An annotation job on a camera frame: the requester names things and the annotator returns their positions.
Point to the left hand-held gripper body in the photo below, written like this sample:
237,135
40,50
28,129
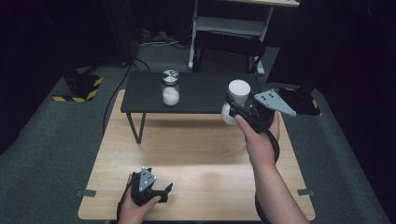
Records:
143,196

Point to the black stand base striped tape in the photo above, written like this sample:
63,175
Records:
303,104
81,85

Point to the grey tape strip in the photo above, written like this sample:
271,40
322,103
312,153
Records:
86,193
306,192

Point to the person's right hand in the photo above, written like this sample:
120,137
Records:
260,146

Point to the person's left hand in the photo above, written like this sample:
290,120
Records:
132,214

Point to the black shelf with metal legs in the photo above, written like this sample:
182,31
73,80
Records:
199,91

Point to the white plastic bottle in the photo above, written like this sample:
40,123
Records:
239,88

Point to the power strip with plugs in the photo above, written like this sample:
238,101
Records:
157,37

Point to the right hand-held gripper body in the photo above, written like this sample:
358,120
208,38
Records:
261,118

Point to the glass jar with silver lid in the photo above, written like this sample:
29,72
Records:
170,93

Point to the white desk frame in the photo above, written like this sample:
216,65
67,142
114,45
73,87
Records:
230,24

